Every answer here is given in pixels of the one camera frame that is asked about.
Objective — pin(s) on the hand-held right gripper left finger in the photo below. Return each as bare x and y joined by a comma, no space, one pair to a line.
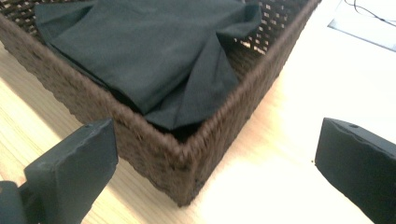
68,174

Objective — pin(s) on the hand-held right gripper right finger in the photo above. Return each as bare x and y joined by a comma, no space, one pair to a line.
358,165

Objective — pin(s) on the brown woven basket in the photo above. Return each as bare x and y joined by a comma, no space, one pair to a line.
149,149

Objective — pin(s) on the dark grey garment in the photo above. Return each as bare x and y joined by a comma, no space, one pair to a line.
149,53

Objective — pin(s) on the white sheet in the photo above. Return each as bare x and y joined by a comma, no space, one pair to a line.
367,28

